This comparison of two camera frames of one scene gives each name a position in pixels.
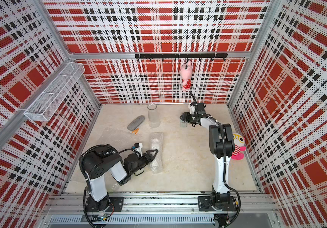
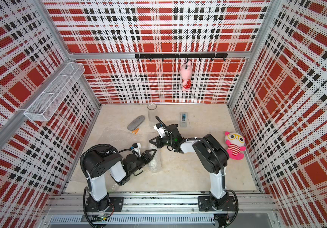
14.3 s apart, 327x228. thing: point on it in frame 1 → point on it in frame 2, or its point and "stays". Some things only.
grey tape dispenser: [183, 124] stays
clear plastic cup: [154, 120] stays
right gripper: [186, 117] → [158, 143]
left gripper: [150, 157] stays
